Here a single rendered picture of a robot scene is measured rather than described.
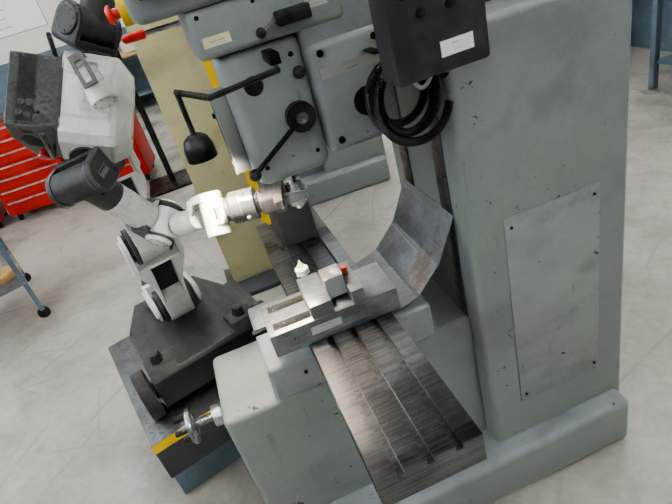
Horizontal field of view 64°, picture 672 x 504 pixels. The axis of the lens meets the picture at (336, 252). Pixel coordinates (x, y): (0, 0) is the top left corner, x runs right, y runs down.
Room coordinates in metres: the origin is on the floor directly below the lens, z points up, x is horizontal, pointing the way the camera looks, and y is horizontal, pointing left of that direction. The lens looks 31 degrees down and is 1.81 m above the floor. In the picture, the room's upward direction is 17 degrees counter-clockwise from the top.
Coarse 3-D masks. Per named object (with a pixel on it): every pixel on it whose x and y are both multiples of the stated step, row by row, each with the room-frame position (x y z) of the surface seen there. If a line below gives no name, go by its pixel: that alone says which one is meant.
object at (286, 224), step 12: (276, 216) 1.62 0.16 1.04; (288, 216) 1.63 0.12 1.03; (300, 216) 1.64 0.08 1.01; (312, 216) 1.65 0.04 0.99; (276, 228) 1.74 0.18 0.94; (288, 228) 1.63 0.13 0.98; (300, 228) 1.64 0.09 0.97; (312, 228) 1.64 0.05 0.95; (288, 240) 1.63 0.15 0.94; (300, 240) 1.63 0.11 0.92
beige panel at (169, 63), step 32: (128, 32) 2.97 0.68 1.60; (160, 32) 3.00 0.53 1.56; (160, 64) 2.99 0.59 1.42; (192, 64) 3.01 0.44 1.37; (160, 96) 2.98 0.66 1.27; (224, 160) 3.01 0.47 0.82; (224, 192) 3.00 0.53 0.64; (256, 224) 3.02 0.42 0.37; (224, 256) 2.97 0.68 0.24; (256, 256) 3.00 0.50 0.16; (256, 288) 2.84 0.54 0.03
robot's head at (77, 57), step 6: (72, 54) 1.44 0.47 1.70; (78, 54) 1.44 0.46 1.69; (84, 54) 1.46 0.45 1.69; (72, 60) 1.43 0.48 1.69; (78, 60) 1.44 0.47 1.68; (84, 60) 1.43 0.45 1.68; (72, 66) 1.43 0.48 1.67; (78, 72) 1.42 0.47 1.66; (90, 72) 1.41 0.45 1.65; (84, 84) 1.40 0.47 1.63; (90, 84) 1.40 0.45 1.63
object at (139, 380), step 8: (136, 376) 1.59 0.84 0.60; (144, 376) 1.58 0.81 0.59; (136, 384) 1.55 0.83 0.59; (144, 384) 1.55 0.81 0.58; (144, 392) 1.52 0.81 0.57; (152, 392) 1.52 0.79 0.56; (144, 400) 1.50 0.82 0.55; (152, 400) 1.51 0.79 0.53; (152, 408) 1.49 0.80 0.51; (160, 408) 1.50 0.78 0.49; (152, 416) 1.49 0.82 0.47; (160, 416) 1.51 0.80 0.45
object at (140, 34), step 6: (168, 24) 1.40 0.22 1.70; (174, 24) 1.40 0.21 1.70; (180, 24) 1.41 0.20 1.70; (138, 30) 1.39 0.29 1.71; (150, 30) 1.39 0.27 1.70; (156, 30) 1.40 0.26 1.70; (162, 30) 1.40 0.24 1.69; (126, 36) 1.38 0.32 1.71; (132, 36) 1.38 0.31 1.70; (138, 36) 1.38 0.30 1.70; (144, 36) 1.39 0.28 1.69; (126, 42) 1.38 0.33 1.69
